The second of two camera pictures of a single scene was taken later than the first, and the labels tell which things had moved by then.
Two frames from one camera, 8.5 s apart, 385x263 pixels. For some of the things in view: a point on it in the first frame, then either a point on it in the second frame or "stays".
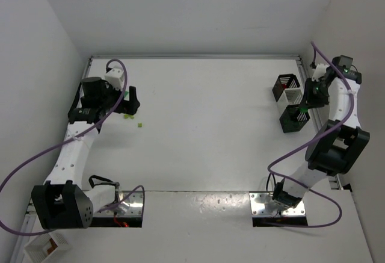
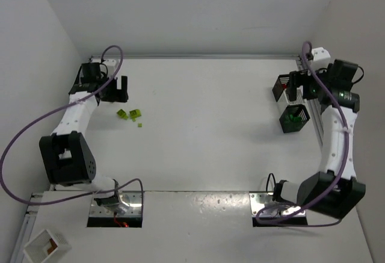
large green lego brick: (304, 109) → (289, 118)
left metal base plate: (133, 206) stays
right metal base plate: (258, 201) stays
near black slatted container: (293, 119) stays
